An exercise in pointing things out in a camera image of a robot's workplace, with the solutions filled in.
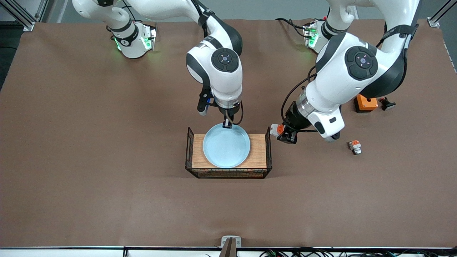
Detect light blue round plate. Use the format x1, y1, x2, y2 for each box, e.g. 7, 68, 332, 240
202, 123, 251, 169

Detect black mushroom push button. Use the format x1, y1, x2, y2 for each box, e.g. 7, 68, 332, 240
378, 97, 396, 111

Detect wooden board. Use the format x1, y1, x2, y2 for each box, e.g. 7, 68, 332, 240
192, 133, 267, 169

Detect brown table cloth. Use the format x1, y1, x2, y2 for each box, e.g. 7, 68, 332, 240
0, 19, 457, 248

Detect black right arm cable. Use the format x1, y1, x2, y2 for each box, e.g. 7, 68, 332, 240
228, 101, 244, 126

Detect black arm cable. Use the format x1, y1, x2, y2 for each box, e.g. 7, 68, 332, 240
281, 66, 318, 133
228, 101, 244, 126

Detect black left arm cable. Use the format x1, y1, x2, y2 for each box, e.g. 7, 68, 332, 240
281, 66, 318, 133

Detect black wire mesh basket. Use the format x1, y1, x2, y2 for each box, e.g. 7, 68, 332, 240
185, 126, 273, 179

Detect orange button enclosure box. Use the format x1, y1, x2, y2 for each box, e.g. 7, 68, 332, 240
353, 94, 379, 113

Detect black base power cable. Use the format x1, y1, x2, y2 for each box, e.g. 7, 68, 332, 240
275, 17, 308, 38

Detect black cable bundle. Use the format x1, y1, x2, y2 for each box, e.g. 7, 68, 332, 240
259, 247, 457, 257

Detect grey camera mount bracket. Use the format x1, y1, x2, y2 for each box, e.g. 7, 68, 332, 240
219, 236, 242, 257

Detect aluminium frame post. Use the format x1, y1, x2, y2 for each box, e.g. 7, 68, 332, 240
0, 0, 49, 32
427, 0, 457, 28

